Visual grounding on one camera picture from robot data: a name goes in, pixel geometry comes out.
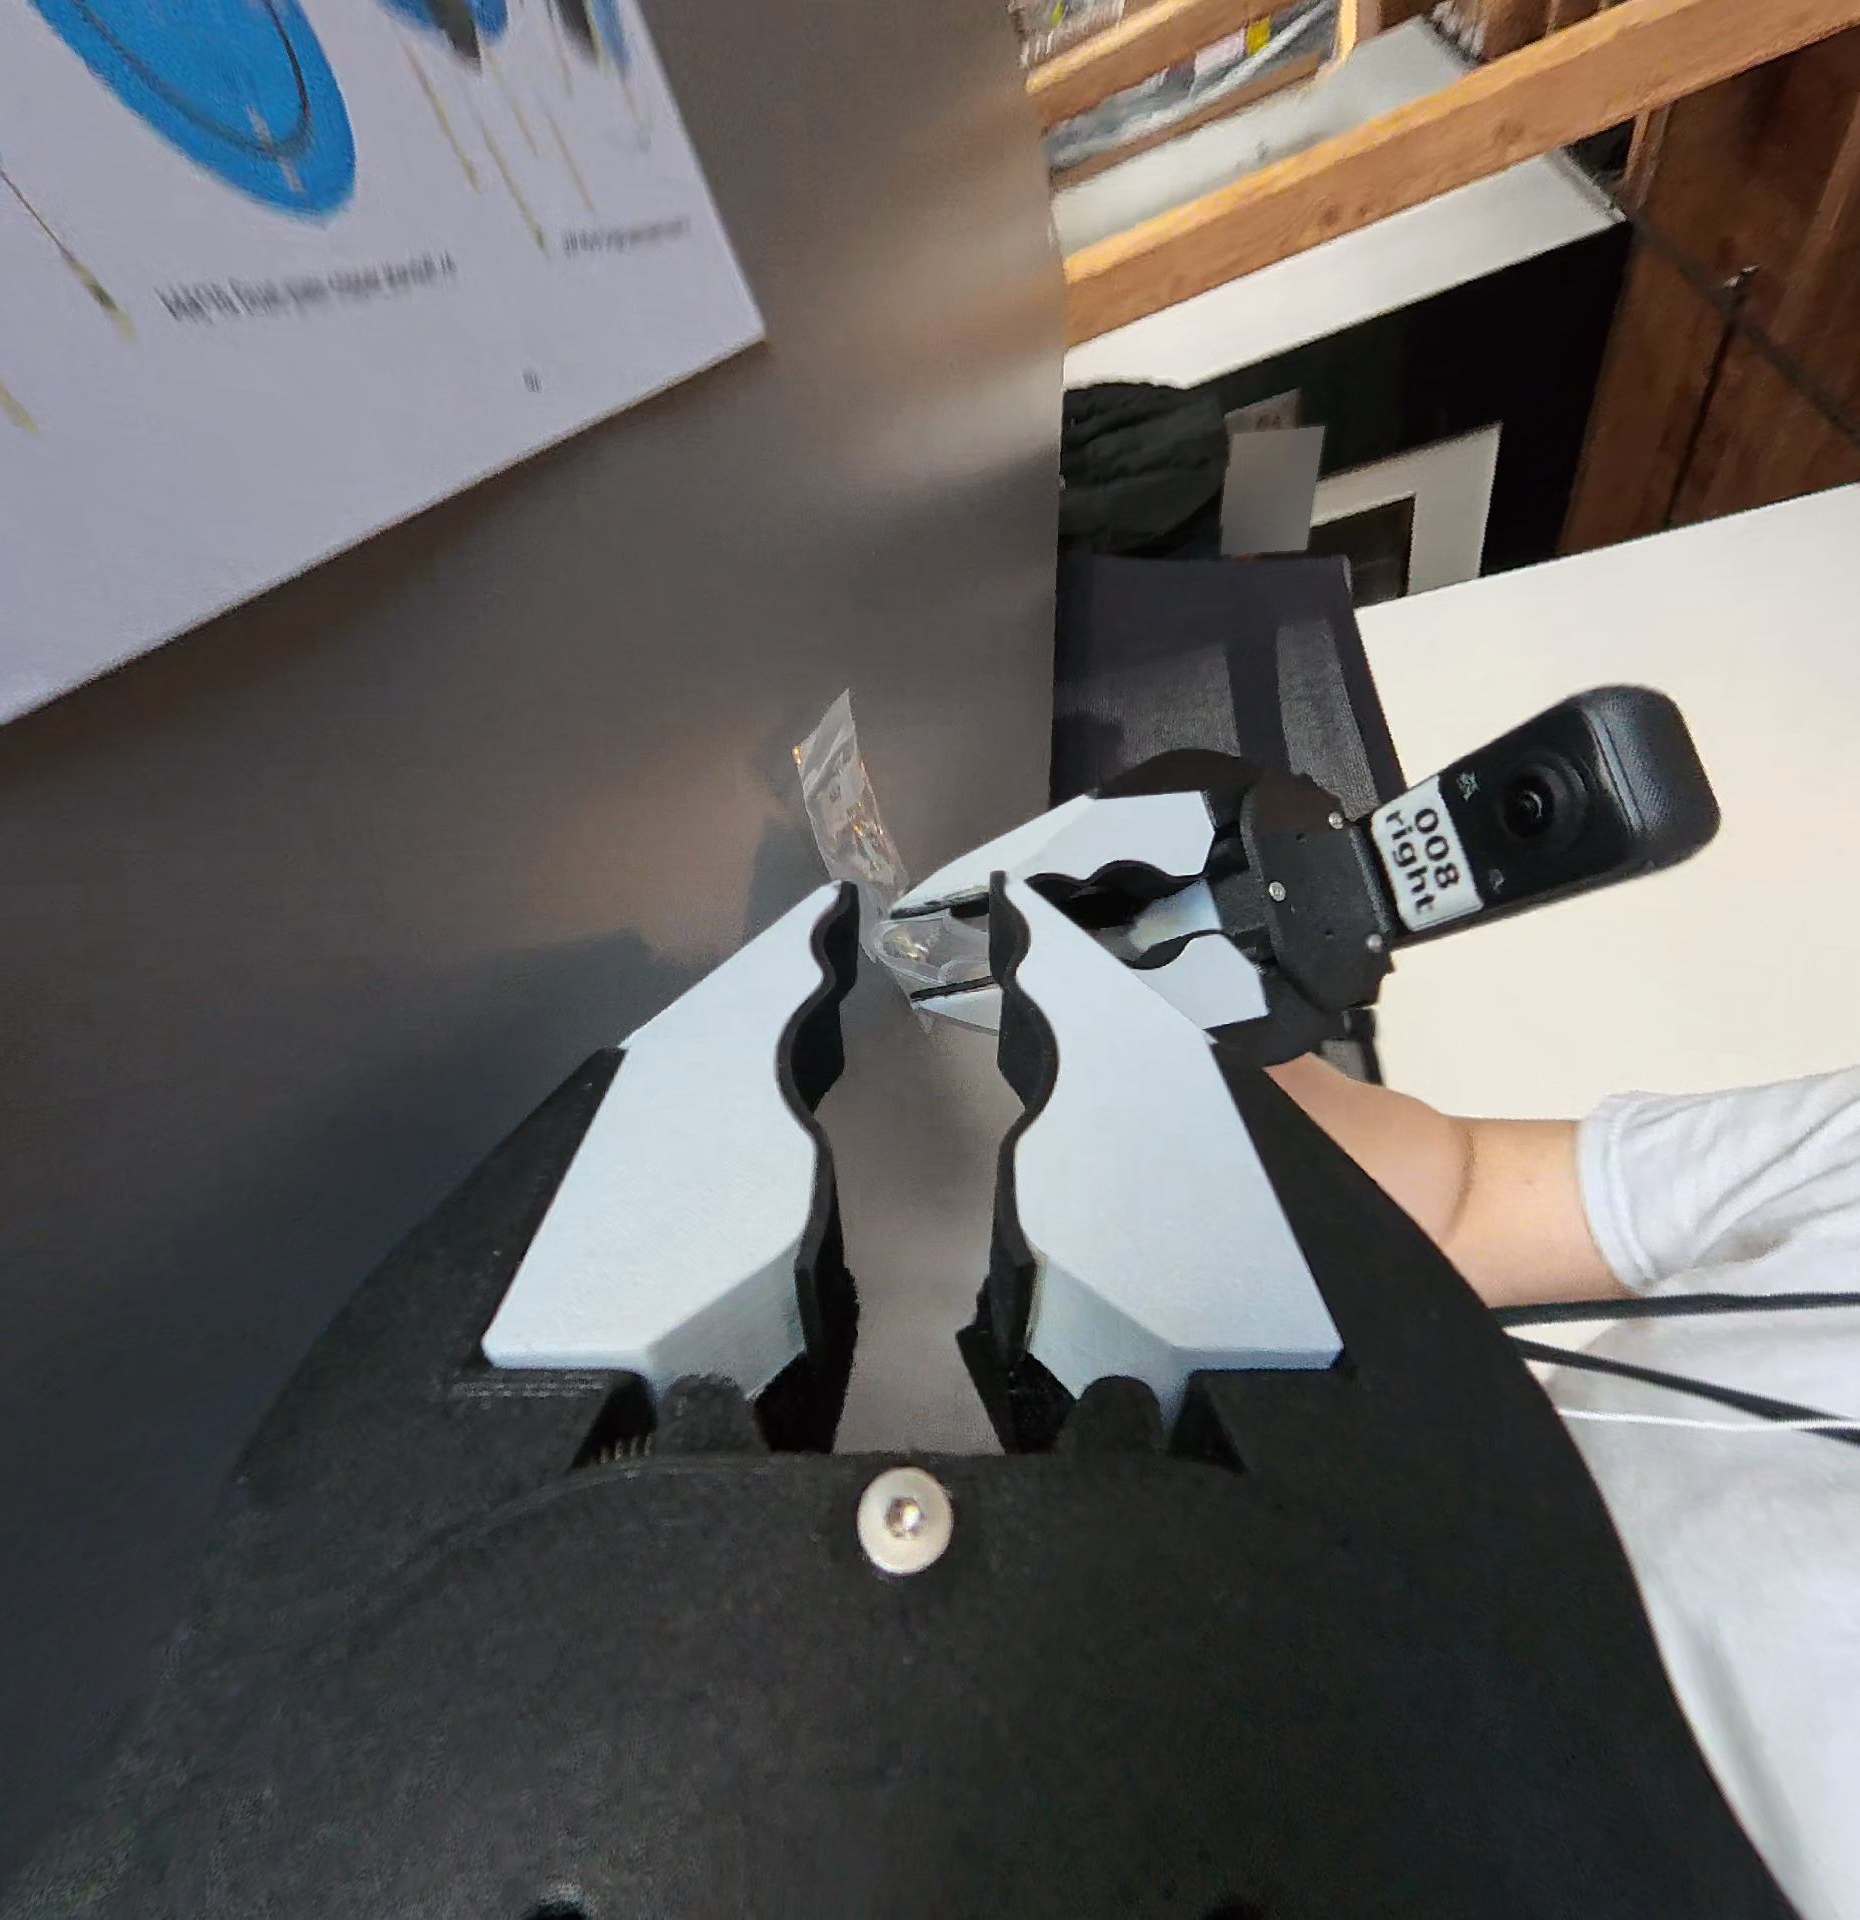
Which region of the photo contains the paper assembly manual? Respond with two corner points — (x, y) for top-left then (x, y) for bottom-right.
(0, 0), (770, 746)

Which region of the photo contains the person's white shirt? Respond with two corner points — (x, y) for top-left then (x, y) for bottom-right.
(1530, 1061), (1860, 1920)

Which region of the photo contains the thin white cable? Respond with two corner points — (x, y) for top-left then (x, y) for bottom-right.
(1557, 1407), (1860, 1440)

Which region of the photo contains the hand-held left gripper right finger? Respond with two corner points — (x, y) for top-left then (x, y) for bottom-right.
(953, 867), (1350, 1457)

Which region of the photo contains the person's right forearm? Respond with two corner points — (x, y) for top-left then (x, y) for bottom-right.
(1266, 1051), (1641, 1309)

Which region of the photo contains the black mesh chair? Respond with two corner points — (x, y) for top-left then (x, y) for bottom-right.
(1050, 550), (1409, 822)

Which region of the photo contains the clear bag of black screws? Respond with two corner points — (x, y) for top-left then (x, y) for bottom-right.
(790, 689), (1007, 1041)

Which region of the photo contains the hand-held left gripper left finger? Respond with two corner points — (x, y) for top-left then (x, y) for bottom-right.
(478, 885), (860, 1457)

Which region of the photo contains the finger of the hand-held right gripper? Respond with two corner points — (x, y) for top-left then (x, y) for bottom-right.
(890, 893), (1266, 1041)
(890, 792), (1221, 923)

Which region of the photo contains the white table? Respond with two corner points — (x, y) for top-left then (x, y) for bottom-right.
(1326, 474), (1860, 1121)

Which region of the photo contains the black backpack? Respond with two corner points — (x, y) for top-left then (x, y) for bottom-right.
(1056, 384), (1235, 559)

